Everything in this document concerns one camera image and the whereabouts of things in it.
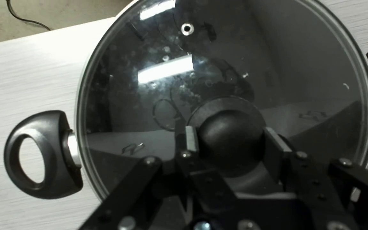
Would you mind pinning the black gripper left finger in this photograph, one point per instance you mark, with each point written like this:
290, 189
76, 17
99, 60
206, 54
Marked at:
191, 141

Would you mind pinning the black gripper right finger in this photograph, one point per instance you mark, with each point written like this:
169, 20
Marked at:
278, 145

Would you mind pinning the clear glass lid black knob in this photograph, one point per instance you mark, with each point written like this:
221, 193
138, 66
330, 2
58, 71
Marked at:
235, 64

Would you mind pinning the black cooking pot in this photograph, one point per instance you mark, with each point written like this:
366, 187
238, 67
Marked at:
51, 170

